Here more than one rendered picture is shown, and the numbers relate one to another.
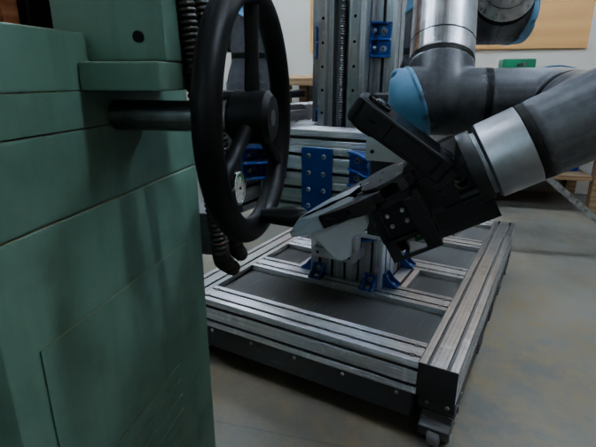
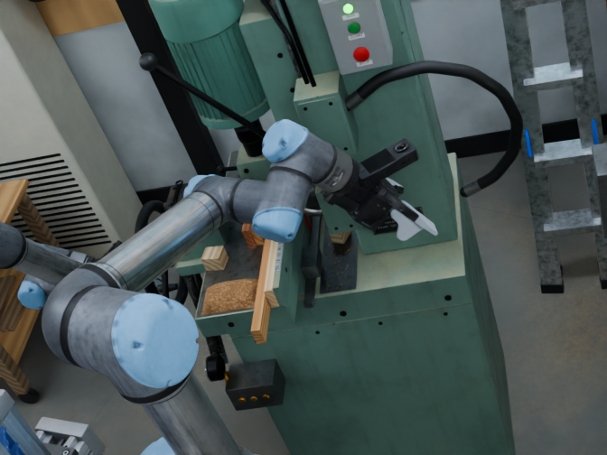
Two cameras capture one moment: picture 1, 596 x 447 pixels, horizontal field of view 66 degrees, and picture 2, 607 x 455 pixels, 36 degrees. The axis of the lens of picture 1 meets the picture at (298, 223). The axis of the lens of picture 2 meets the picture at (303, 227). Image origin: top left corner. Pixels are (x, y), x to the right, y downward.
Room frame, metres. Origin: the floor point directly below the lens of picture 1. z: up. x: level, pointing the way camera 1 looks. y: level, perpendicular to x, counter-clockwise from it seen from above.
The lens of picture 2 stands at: (2.35, 0.60, 2.22)
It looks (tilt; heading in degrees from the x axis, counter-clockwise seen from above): 39 degrees down; 186
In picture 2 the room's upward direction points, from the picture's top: 22 degrees counter-clockwise
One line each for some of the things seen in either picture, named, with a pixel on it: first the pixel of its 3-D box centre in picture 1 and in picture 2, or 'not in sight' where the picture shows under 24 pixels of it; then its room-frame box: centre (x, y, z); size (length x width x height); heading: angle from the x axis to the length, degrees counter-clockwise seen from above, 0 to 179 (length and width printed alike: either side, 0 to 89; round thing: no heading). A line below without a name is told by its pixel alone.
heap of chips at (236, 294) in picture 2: not in sight; (228, 292); (0.86, 0.24, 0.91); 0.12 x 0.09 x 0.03; 78
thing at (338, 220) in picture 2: not in sight; (339, 198); (0.80, 0.53, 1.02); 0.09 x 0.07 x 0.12; 168
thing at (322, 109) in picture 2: not in sight; (327, 116); (0.80, 0.56, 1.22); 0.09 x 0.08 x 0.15; 78
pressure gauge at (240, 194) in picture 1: (231, 192); (218, 370); (0.82, 0.12, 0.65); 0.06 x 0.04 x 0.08; 168
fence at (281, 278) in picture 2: not in sight; (291, 203); (0.65, 0.42, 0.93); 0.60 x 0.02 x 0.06; 168
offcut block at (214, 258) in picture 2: not in sight; (214, 258); (0.74, 0.22, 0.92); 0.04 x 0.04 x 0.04; 68
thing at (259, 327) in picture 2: not in sight; (272, 238); (0.74, 0.36, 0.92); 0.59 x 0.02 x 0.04; 168
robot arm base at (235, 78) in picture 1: (252, 72); not in sight; (1.36, 0.13, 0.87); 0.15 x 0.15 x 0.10
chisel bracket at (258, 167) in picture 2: not in sight; (272, 164); (0.62, 0.40, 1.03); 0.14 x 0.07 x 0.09; 78
